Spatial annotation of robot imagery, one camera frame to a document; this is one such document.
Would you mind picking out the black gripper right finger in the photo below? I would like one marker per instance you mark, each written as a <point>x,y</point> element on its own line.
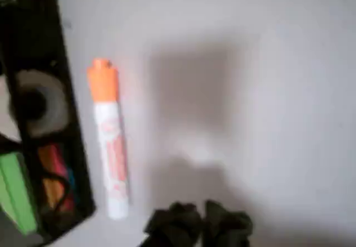
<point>228,227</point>

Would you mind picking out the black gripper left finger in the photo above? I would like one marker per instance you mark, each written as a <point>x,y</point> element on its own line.
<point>172,227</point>

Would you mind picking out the orange capped white marker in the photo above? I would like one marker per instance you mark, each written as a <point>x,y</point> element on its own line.
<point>108,135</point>

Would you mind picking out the black mesh desk organizer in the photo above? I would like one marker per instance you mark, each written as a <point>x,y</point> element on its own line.
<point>75,135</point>

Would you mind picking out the pink highlighter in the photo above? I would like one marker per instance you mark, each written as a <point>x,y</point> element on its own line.
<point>59,158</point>

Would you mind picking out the green sticky note pad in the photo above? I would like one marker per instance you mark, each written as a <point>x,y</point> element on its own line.
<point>14,188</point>

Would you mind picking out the white tape roll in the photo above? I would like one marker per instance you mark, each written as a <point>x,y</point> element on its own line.
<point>53,102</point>

